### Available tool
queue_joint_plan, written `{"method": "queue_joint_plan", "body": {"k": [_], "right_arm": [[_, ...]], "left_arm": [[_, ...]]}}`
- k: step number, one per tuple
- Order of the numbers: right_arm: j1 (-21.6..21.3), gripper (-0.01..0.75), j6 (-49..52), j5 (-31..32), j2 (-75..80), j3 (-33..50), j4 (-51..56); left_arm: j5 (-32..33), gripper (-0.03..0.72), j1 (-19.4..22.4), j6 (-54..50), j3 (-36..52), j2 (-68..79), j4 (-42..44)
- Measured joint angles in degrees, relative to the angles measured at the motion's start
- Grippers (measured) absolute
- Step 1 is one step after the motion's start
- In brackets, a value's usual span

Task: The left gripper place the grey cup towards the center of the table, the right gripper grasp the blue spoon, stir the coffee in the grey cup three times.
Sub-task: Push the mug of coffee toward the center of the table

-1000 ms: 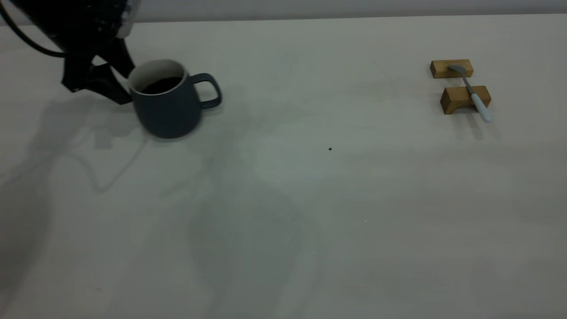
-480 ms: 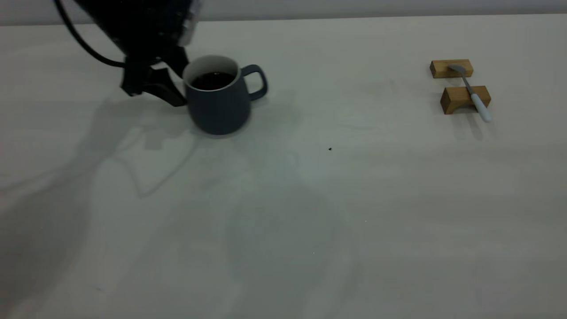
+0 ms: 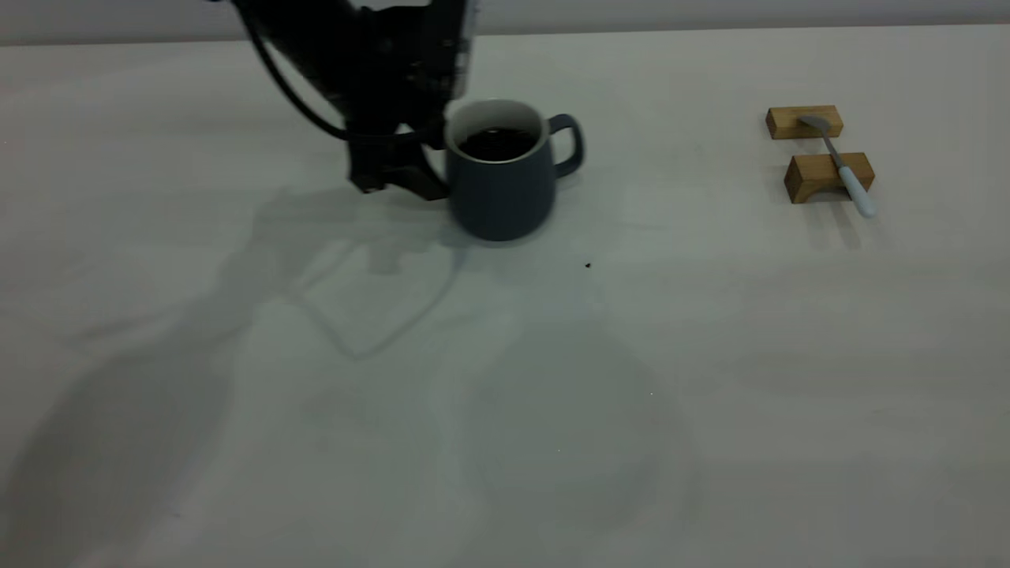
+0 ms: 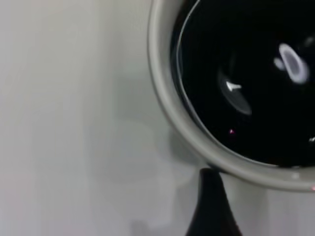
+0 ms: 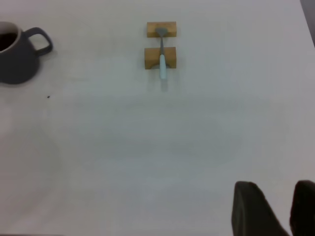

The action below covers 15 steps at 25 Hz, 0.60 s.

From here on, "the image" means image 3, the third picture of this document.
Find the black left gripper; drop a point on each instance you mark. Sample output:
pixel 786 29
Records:
pixel 387 71

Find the dark grey ceramic mug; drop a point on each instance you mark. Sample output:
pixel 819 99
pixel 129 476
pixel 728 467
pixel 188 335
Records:
pixel 501 197

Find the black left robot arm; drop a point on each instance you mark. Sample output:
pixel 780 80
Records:
pixel 292 31

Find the flat wooden block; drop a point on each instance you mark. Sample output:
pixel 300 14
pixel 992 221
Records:
pixel 785 124

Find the arched wooden block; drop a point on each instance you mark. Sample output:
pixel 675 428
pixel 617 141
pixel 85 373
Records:
pixel 813 175

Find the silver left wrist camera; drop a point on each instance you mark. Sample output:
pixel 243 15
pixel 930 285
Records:
pixel 454 47

